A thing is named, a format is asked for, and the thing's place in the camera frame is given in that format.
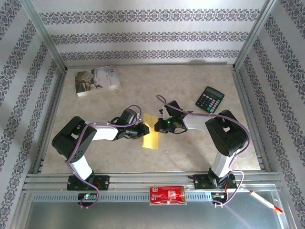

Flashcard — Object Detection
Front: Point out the yellow cloth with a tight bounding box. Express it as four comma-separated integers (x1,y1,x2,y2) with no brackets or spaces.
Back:
142,113,160,150

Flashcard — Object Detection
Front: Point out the sheet metal shelf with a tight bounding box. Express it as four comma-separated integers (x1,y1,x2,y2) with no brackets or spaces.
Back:
19,190,289,229

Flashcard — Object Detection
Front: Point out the black calculator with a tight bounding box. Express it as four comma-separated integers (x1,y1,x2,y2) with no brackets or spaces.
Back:
195,86,225,114

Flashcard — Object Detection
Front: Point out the paperback book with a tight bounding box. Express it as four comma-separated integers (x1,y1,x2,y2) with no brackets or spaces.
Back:
74,65,122,98

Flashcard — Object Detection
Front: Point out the red packet in plastic sleeve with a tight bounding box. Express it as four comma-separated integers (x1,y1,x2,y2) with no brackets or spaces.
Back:
149,185,188,206

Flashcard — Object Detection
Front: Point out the slotted metal strip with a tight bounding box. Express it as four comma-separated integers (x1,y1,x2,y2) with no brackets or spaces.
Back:
30,191,215,203

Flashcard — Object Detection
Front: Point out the white pen with red cap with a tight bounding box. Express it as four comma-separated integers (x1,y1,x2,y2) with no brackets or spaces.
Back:
249,190,284,214

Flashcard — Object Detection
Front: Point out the aluminium front frame rail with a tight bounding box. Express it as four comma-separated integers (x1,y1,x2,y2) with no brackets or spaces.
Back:
22,170,282,191

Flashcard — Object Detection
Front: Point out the aluminium frame rail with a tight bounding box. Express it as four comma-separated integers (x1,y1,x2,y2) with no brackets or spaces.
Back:
65,62,235,69
22,170,282,191

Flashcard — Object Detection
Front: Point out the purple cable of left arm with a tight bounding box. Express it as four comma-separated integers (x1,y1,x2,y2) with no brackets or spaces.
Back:
64,104,143,209

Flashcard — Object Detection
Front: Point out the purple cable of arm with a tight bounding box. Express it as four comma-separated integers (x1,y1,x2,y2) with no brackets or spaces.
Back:
156,94,253,208
64,104,143,209

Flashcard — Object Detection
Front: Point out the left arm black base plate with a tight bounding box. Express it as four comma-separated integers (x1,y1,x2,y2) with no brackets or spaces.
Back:
66,175,111,191

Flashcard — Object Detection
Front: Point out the aluminium back frame rail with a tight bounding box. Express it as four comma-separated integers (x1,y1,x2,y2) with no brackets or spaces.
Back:
65,62,235,69

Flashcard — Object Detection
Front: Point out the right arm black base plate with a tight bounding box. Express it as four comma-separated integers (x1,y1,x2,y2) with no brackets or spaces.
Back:
192,174,238,191

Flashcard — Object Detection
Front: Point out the right aluminium side rail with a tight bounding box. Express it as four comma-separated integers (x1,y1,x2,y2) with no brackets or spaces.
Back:
232,68,271,172

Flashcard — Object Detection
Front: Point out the aluminium side rail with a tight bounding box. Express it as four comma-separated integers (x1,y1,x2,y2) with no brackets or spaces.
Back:
32,69,69,174
232,68,271,172

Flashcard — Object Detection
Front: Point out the left aluminium side rail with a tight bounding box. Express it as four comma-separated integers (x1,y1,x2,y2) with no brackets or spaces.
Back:
32,69,69,174

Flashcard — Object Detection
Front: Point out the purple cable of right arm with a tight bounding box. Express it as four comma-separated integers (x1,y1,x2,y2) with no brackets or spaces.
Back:
156,94,253,208

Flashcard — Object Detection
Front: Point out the right aluminium frame post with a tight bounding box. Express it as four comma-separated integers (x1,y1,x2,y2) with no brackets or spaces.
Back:
234,0,278,71

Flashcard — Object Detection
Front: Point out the aluminium frame post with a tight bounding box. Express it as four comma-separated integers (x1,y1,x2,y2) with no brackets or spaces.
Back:
20,0,67,72
234,0,278,71

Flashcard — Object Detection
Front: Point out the left aluminium frame post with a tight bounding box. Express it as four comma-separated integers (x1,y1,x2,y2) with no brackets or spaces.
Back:
20,0,67,72

